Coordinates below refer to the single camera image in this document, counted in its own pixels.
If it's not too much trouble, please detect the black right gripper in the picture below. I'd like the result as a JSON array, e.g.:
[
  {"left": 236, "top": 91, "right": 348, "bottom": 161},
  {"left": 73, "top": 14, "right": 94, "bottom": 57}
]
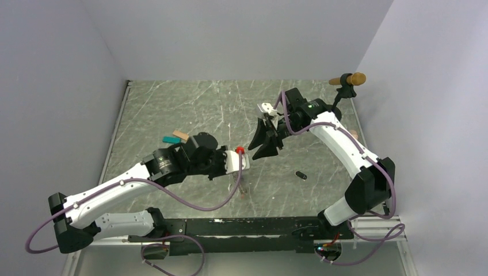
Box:
[{"left": 247, "top": 116, "right": 304, "bottom": 161}]

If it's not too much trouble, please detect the large ring of keys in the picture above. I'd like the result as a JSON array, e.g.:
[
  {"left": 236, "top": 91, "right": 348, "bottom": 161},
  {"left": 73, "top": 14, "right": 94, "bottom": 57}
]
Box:
[{"left": 230, "top": 172, "right": 250, "bottom": 201}]

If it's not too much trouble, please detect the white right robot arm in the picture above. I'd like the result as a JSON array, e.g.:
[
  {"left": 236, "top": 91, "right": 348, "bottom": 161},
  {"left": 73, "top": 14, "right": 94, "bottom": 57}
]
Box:
[{"left": 248, "top": 88, "right": 397, "bottom": 239}]

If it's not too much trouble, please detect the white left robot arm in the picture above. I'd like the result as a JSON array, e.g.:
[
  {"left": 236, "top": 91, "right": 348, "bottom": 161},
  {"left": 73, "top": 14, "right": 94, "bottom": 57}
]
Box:
[{"left": 48, "top": 132, "right": 247, "bottom": 254}]

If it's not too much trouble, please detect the orange rectangular block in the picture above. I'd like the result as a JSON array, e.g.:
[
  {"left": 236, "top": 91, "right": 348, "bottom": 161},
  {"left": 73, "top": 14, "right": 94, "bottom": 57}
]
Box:
[{"left": 172, "top": 130, "right": 189, "bottom": 141}]

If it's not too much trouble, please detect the teal rectangular block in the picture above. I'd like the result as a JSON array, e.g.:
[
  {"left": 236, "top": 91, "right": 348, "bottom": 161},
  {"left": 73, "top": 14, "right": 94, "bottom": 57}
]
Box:
[{"left": 162, "top": 136, "right": 181, "bottom": 144}]

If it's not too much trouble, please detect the small black cylinder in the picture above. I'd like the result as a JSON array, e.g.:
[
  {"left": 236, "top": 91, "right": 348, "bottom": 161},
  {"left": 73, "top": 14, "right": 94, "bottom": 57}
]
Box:
[{"left": 295, "top": 171, "right": 307, "bottom": 180}]

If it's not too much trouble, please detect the pink microphone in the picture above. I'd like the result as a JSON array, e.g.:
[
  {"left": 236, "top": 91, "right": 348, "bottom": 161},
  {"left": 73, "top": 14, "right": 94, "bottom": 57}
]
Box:
[{"left": 349, "top": 130, "right": 359, "bottom": 139}]

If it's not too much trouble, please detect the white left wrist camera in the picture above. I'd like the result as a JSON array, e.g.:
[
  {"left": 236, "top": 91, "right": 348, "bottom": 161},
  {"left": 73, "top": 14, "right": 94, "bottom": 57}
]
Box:
[{"left": 224, "top": 147, "right": 250, "bottom": 174}]

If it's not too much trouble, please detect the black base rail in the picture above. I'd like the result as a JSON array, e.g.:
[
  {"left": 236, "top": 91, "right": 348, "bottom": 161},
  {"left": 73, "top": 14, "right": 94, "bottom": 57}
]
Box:
[{"left": 129, "top": 216, "right": 355, "bottom": 260}]

